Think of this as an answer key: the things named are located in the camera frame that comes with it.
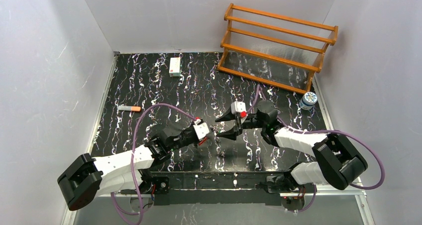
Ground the steel key organizer red handle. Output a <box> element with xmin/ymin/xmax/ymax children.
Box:
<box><xmin>196</xmin><ymin>127</ymin><xmax>219</xmax><ymax>147</ymax></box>

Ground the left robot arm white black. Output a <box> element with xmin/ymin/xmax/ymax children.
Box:
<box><xmin>57</xmin><ymin>122</ymin><xmax>210</xmax><ymax>211</ymax></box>

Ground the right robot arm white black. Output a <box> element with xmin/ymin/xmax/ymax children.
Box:
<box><xmin>215</xmin><ymin>100</ymin><xmax>368</xmax><ymax>191</ymax></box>

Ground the white blue round jar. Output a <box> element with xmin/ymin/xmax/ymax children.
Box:
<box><xmin>299</xmin><ymin>92</ymin><xmax>317</xmax><ymax>111</ymax></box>

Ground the orange grey marker pen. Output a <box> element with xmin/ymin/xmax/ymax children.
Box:
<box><xmin>117</xmin><ymin>105</ymin><xmax>141</xmax><ymax>112</ymax></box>

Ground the orange wooden shelf rack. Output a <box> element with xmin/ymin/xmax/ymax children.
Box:
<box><xmin>217</xmin><ymin>3</ymin><xmax>339</xmax><ymax>94</ymax></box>

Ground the white red small box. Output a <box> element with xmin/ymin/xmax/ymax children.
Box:
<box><xmin>169</xmin><ymin>57</ymin><xmax>181</xmax><ymax>77</ymax></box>

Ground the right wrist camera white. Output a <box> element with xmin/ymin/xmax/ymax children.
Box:
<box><xmin>230</xmin><ymin>101</ymin><xmax>247</xmax><ymax>118</ymax></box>

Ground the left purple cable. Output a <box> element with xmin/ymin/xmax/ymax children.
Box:
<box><xmin>110</xmin><ymin>103</ymin><xmax>199</xmax><ymax>225</ymax></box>

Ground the purple cable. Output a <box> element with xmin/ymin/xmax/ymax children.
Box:
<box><xmin>249</xmin><ymin>84</ymin><xmax>386</xmax><ymax>214</ymax></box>
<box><xmin>110</xmin><ymin>103</ymin><xmax>199</xmax><ymax>225</ymax></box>

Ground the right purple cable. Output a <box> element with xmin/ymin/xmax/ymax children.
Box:
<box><xmin>249</xmin><ymin>84</ymin><xmax>386</xmax><ymax>214</ymax></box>

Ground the aluminium frame rail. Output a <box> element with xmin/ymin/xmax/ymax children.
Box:
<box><xmin>61</xmin><ymin>172</ymin><xmax>377</xmax><ymax>225</ymax></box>

